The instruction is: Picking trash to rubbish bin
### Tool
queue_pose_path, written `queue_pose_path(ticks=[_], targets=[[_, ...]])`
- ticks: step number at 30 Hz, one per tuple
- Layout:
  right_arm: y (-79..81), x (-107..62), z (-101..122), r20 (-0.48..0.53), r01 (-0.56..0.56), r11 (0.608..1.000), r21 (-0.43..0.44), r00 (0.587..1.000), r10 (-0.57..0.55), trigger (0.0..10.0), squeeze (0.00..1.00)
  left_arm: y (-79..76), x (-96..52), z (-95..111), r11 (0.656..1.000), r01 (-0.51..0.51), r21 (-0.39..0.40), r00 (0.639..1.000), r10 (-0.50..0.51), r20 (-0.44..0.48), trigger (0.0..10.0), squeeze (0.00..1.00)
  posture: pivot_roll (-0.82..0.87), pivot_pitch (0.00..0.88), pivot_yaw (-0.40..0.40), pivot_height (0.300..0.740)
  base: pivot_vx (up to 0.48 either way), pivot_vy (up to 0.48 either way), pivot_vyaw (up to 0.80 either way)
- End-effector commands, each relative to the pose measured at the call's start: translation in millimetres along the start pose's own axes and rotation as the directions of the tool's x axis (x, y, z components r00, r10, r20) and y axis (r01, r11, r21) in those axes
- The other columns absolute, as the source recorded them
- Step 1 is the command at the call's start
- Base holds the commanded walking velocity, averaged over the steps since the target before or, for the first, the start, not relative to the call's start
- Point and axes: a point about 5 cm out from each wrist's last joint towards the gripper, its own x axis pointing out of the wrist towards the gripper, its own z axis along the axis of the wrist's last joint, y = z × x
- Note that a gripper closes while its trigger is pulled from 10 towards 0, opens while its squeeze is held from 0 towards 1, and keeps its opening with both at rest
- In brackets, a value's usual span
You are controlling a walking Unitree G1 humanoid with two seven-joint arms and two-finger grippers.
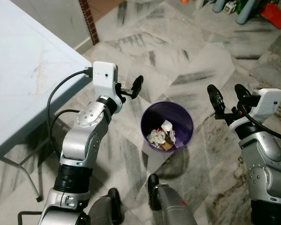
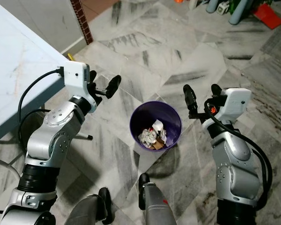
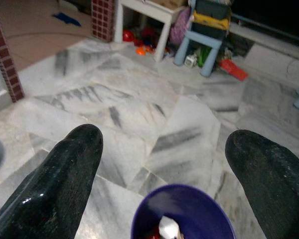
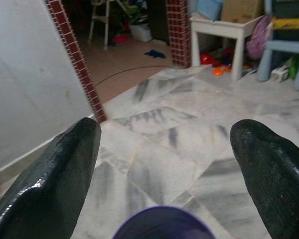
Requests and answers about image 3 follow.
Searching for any narrow red brick pillar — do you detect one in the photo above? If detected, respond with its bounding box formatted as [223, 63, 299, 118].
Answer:
[0, 0, 25, 103]

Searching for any yellow flat case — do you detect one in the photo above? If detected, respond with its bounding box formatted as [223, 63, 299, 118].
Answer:
[192, 11, 230, 31]

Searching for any purple plastic rubbish bin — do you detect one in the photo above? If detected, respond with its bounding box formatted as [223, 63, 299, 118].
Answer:
[131, 183, 237, 239]

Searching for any crumpled white paper trash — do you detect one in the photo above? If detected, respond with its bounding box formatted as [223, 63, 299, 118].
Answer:
[158, 216, 180, 239]

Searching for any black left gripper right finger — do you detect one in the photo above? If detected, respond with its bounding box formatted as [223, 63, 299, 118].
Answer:
[225, 129, 299, 239]

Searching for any wide red brick pillar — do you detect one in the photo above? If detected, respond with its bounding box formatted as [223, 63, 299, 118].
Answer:
[91, 0, 115, 42]

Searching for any purple pink bag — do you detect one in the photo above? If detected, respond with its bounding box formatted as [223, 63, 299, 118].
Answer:
[169, 7, 192, 46]

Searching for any small white side table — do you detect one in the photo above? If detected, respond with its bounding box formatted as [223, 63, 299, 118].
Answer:
[114, 0, 188, 62]

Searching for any light blue kids chair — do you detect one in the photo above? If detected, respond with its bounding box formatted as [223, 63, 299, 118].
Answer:
[173, 0, 226, 77]

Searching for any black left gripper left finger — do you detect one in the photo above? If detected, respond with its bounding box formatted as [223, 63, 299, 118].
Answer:
[0, 123, 104, 239]

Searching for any green toy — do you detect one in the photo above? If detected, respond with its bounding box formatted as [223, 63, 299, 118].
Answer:
[198, 46, 213, 68]

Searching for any dark blue cloth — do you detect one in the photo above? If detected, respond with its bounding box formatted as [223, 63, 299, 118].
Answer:
[51, 12, 82, 27]

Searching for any red toy ramp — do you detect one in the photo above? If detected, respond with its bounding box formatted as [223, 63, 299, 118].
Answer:
[218, 59, 249, 82]

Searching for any black storage box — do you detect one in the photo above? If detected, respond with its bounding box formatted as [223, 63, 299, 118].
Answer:
[195, 0, 232, 20]

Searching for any red ball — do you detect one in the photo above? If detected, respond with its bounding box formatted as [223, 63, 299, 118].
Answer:
[122, 29, 136, 42]

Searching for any small white toy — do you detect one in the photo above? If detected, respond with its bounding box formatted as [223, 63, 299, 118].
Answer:
[184, 53, 198, 68]

